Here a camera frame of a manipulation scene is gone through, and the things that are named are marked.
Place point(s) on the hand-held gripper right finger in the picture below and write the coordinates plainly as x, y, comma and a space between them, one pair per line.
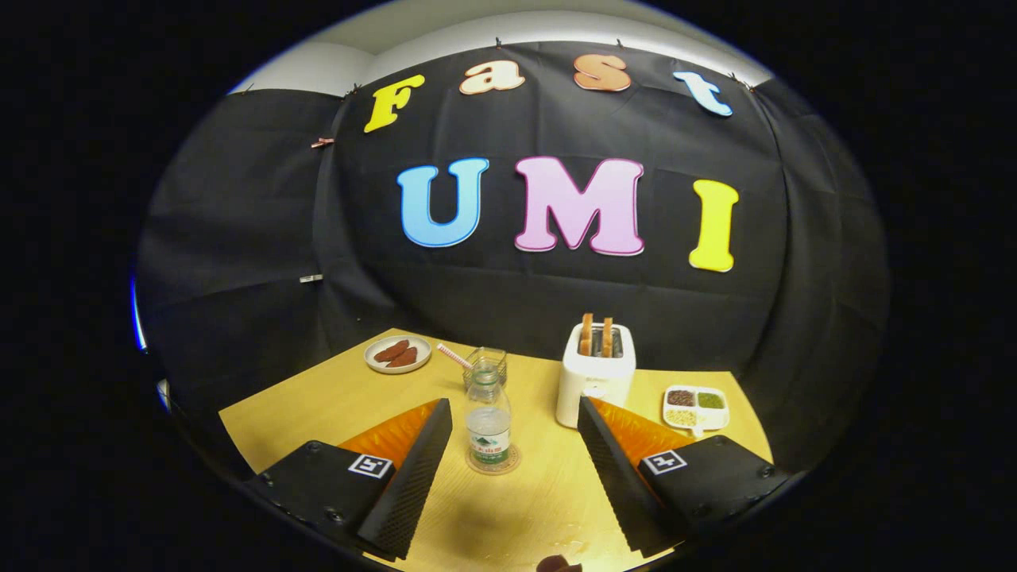
616, 485

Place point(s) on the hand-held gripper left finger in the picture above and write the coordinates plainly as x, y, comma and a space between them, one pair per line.
413, 485

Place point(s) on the clear plastic bottle green label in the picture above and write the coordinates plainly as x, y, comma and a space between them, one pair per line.
488, 433

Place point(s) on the round wooden coaster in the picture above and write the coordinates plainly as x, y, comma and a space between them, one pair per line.
514, 461

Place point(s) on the wooden table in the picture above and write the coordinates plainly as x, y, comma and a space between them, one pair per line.
524, 516

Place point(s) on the white toaster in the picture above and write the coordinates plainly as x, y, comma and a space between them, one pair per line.
596, 377

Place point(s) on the white divided dish with grains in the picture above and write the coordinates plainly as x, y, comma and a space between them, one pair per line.
695, 409

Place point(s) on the small white plate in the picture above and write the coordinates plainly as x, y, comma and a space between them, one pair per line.
377, 365

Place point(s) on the red-brown sausage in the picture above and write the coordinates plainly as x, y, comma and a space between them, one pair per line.
404, 358
391, 351

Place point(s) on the striped straw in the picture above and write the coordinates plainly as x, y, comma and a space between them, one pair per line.
453, 355

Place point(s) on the toast slice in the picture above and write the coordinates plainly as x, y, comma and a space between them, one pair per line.
607, 338
586, 335

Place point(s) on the black backdrop cloth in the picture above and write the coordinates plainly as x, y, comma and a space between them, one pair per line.
516, 302

